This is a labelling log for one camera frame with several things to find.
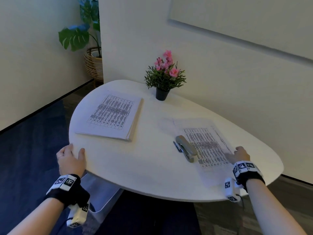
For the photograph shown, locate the silver table base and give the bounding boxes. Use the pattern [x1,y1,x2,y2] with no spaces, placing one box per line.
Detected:
[80,172,124,213]

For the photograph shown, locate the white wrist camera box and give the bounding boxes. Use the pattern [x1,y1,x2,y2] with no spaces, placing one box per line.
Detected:
[224,177,242,203]
[66,203,89,228]

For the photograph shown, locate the pink flower plant black pot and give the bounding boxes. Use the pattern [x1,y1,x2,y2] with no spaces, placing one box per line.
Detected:
[144,49,187,101]

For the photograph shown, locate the stack of printed papers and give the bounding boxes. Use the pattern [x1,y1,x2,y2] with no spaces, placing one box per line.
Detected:
[74,94,144,141]

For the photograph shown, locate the green monstera plant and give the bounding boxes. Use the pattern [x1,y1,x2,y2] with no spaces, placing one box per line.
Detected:
[58,0,101,58]

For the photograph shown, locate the woven wicker basket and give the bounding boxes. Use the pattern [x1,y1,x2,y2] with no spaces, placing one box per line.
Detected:
[84,47,104,82]

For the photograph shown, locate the white rounded table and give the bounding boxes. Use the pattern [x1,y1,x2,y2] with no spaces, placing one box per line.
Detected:
[68,79,284,202]

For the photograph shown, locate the white wall board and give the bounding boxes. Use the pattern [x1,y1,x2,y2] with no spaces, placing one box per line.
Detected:
[167,0,313,69]

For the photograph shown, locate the person's left forearm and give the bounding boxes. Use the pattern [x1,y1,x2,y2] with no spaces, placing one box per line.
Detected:
[7,198,65,235]

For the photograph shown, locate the person's right hand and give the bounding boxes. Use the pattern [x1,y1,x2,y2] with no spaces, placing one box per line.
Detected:
[225,146,251,166]

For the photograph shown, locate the loose printed paper sheets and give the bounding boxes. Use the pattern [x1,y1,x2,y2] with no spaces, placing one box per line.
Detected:
[171,117,237,191]

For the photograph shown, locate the black left wrist strap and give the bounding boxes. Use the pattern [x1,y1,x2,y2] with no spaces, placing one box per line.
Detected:
[45,174,90,210]

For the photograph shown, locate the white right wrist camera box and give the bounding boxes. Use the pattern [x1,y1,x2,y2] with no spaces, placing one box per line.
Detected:
[224,177,242,203]

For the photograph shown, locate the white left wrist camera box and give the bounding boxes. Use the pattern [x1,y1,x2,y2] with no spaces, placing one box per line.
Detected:
[66,203,89,228]

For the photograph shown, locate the person's right forearm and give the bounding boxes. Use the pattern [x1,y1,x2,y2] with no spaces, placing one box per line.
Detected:
[246,180,307,235]

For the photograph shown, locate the dark blue carpet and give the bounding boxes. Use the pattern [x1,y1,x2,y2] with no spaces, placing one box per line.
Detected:
[0,98,202,235]

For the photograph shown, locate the grey stapler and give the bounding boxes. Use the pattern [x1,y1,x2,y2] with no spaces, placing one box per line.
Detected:
[175,135,198,163]

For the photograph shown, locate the black wrist strap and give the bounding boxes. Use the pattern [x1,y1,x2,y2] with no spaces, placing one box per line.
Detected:
[45,174,90,210]
[232,160,266,193]

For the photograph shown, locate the black right wrist strap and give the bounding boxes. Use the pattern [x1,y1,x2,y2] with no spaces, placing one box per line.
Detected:
[232,160,266,193]

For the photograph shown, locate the person's left hand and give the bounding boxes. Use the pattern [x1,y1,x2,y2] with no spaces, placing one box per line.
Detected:
[56,143,86,178]

